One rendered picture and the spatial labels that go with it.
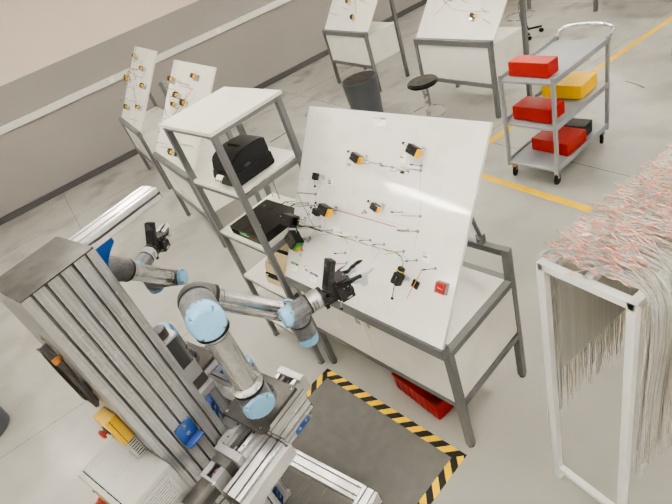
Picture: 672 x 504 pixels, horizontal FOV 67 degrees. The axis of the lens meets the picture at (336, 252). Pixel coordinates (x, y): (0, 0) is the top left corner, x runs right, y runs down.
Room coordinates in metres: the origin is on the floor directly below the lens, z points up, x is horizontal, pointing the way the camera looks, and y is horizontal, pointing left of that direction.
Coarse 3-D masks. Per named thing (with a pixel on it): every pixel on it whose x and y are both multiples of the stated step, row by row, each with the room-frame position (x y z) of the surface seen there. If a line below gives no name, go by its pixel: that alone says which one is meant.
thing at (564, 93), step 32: (512, 64) 3.93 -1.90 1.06; (544, 64) 3.67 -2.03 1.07; (576, 64) 3.70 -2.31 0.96; (608, 64) 3.94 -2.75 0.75; (544, 96) 4.14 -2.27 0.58; (576, 96) 3.89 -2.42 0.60; (608, 96) 3.94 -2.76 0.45; (544, 128) 3.64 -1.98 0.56; (576, 128) 3.88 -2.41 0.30; (608, 128) 3.95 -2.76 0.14; (512, 160) 3.97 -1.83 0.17; (544, 160) 3.78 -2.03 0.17
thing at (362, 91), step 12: (360, 72) 6.55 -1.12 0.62; (372, 72) 6.38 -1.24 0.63; (348, 84) 6.27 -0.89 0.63; (360, 84) 6.16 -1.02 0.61; (372, 84) 6.19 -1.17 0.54; (348, 96) 6.30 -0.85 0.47; (360, 96) 6.18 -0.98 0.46; (372, 96) 6.18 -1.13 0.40; (360, 108) 6.21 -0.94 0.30; (372, 108) 6.18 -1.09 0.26
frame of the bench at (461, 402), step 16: (496, 272) 1.98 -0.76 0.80; (512, 288) 1.88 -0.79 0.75; (496, 304) 1.80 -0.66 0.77; (480, 320) 1.72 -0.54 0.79; (320, 336) 2.54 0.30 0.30; (464, 336) 1.65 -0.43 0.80; (448, 368) 1.59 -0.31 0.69; (416, 384) 1.83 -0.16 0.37; (480, 384) 1.67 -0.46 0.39; (448, 400) 1.64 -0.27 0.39; (464, 400) 1.59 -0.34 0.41; (464, 416) 1.58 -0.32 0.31; (464, 432) 1.60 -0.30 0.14
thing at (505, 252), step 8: (472, 240) 2.06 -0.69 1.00; (480, 240) 2.04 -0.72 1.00; (480, 248) 2.01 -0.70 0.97; (488, 248) 1.97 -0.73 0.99; (496, 248) 1.94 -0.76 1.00; (504, 248) 1.91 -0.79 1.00; (504, 256) 1.89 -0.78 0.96; (504, 264) 1.90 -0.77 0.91; (512, 264) 1.89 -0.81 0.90; (504, 272) 1.91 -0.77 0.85; (512, 272) 1.89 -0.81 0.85
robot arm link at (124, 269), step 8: (112, 256) 1.80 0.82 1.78; (112, 264) 1.75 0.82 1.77; (120, 264) 1.77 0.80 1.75; (128, 264) 1.78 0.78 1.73; (136, 264) 1.83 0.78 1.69; (144, 264) 1.88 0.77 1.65; (112, 272) 1.74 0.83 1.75; (120, 272) 1.75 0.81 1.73; (128, 272) 1.76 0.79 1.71; (136, 272) 1.80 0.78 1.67; (144, 272) 1.84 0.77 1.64; (152, 272) 1.87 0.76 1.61; (160, 272) 1.91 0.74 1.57; (168, 272) 1.95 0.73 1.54; (176, 272) 1.99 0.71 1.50; (184, 272) 2.00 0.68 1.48; (120, 280) 1.75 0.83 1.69; (128, 280) 1.77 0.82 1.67; (136, 280) 1.82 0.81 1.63; (144, 280) 1.84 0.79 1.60; (152, 280) 1.87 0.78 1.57; (160, 280) 1.90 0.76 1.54; (168, 280) 1.93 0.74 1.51; (176, 280) 1.97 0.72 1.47; (184, 280) 1.97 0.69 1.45
